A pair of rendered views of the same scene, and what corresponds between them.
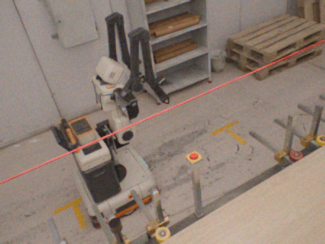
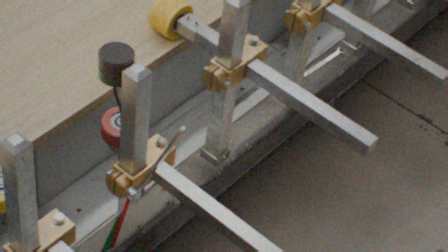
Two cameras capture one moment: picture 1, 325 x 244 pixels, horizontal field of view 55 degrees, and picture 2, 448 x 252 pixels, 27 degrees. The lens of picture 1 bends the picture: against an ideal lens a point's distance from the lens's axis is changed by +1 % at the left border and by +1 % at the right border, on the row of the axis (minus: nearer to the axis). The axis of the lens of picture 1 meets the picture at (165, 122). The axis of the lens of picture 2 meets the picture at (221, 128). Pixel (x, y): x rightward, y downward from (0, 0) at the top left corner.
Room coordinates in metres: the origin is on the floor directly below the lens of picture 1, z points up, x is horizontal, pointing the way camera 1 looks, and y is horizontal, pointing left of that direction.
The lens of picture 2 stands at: (1.99, -0.07, 2.13)
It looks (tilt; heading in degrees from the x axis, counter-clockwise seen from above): 46 degrees down; 150
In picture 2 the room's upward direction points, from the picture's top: 8 degrees clockwise
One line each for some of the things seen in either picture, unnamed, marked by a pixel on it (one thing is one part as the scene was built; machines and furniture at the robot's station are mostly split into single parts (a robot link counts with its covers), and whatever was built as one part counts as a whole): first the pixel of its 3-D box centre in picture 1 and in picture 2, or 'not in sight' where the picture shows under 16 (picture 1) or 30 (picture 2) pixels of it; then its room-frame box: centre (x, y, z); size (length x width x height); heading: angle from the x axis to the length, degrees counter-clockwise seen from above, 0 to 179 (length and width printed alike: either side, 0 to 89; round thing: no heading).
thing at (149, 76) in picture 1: (146, 58); not in sight; (2.07, 0.06, 1.40); 0.11 x 0.06 x 0.43; 25
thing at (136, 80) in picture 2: (120, 242); (132, 164); (0.98, 0.34, 0.87); 0.04 x 0.04 x 0.48; 25
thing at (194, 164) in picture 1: (194, 161); not in sight; (1.20, -0.12, 1.18); 0.07 x 0.07 x 0.08; 25
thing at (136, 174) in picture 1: (114, 183); not in sight; (2.08, 0.57, 0.16); 0.67 x 0.64 x 0.25; 114
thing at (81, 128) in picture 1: (83, 131); not in sight; (2.03, 0.68, 0.87); 0.23 x 0.15 x 0.11; 24
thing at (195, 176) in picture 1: (197, 192); not in sight; (1.20, -0.12, 0.93); 0.05 x 0.05 x 0.45; 25
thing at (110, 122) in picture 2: not in sight; (122, 140); (0.91, 0.35, 0.85); 0.08 x 0.08 x 0.11
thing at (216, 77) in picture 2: not in sight; (234, 64); (0.87, 0.59, 0.95); 0.14 x 0.06 x 0.05; 115
